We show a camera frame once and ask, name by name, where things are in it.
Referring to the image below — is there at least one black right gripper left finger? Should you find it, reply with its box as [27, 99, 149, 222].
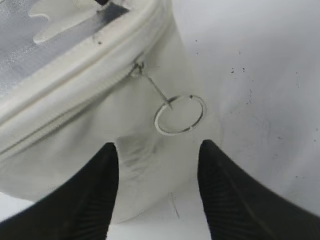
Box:
[0, 143, 119, 240]

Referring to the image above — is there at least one metal zipper pull ring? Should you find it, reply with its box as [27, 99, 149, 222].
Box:
[134, 62, 208, 136]

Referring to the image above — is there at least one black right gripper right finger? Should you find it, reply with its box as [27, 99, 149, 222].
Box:
[198, 140, 320, 240]

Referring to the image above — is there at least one cream zippered bag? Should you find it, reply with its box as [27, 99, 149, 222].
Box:
[0, 0, 222, 224]

